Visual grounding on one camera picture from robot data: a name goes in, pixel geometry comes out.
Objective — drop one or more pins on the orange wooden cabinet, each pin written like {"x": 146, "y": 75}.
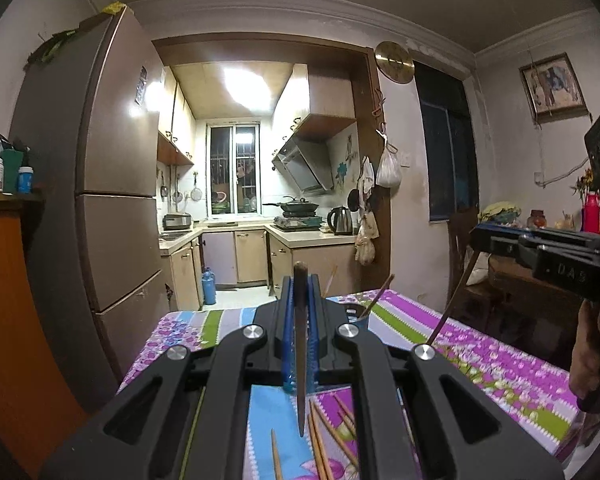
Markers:
{"x": 15, "y": 310}

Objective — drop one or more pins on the steel electric kettle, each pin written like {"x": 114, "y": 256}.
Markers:
{"x": 341, "y": 222}

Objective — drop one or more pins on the white hanging cloth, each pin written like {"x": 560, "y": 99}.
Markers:
{"x": 366, "y": 177}

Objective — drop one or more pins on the beige wall cabinet over hood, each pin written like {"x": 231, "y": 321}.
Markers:
{"x": 320, "y": 100}

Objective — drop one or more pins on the barred kitchen window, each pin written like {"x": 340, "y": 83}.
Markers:
{"x": 232, "y": 170}

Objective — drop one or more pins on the silver countertop appliance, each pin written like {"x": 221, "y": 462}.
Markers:
{"x": 177, "y": 221}

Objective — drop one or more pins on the wooden chopstick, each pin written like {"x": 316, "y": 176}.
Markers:
{"x": 344, "y": 408}
{"x": 276, "y": 455}
{"x": 315, "y": 445}
{"x": 331, "y": 280}
{"x": 377, "y": 294}
{"x": 342, "y": 440}
{"x": 450, "y": 300}
{"x": 321, "y": 440}

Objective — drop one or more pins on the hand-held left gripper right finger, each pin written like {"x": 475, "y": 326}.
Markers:
{"x": 314, "y": 340}

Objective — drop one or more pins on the flower wall sticker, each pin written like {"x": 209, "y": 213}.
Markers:
{"x": 345, "y": 165}

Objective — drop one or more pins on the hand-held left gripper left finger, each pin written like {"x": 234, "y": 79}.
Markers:
{"x": 288, "y": 340}

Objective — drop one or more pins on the wall switch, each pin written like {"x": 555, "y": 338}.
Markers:
{"x": 405, "y": 158}

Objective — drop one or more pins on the gas stove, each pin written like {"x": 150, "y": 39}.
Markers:
{"x": 297, "y": 222}

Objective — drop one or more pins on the person's right hand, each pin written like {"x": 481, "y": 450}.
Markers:
{"x": 587, "y": 355}

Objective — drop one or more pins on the refrigerator sticker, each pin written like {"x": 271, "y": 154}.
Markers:
{"x": 141, "y": 85}

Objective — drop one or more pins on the dark wooden chair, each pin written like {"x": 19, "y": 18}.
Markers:
{"x": 462, "y": 260}

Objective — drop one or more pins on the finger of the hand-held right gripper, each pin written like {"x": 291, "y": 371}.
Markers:
{"x": 555, "y": 238}
{"x": 505, "y": 249}

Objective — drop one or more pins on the black wok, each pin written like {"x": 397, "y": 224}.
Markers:
{"x": 297, "y": 205}

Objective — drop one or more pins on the red hanging knot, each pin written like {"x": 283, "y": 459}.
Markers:
{"x": 378, "y": 110}

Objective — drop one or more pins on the hanging strainer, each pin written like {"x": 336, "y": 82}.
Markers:
{"x": 196, "y": 191}

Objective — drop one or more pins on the steel range hood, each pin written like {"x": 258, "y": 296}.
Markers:
{"x": 302, "y": 165}

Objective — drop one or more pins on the beige hanging bag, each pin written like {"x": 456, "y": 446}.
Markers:
{"x": 366, "y": 240}

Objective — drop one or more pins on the green yellow cloth bundle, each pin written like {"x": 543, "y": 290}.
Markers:
{"x": 55, "y": 45}

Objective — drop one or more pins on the dried flower bouquet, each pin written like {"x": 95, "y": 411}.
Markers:
{"x": 584, "y": 182}

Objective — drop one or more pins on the framed elephant picture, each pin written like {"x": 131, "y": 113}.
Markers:
{"x": 552, "y": 85}

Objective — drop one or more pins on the blue mesh utensil holder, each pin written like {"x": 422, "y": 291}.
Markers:
{"x": 362, "y": 322}

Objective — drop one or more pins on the red thermos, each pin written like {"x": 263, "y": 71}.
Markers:
{"x": 592, "y": 215}

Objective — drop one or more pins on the glass jar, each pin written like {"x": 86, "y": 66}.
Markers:
{"x": 536, "y": 220}

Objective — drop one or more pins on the floral striped tablecloth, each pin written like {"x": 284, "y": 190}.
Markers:
{"x": 480, "y": 360}

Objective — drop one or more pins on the dark window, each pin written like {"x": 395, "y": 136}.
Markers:
{"x": 445, "y": 150}

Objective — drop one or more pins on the white plastic bag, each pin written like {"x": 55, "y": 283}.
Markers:
{"x": 388, "y": 170}

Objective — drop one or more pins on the black hanging ladle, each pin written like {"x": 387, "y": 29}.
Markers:
{"x": 354, "y": 201}

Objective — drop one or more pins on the green box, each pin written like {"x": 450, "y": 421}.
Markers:
{"x": 12, "y": 170}

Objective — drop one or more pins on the cabbage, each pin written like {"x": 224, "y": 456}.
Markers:
{"x": 500, "y": 212}

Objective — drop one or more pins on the blue gas cylinder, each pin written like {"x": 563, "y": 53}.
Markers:
{"x": 209, "y": 287}

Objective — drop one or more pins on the dark side table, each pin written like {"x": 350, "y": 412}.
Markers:
{"x": 530, "y": 320}

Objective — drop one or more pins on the kitchen ceiling light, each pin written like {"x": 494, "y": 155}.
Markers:
{"x": 255, "y": 85}

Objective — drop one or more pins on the silver refrigerator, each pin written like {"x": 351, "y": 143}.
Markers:
{"x": 115, "y": 160}

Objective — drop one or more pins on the gold wall clock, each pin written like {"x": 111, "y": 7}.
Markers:
{"x": 394, "y": 61}

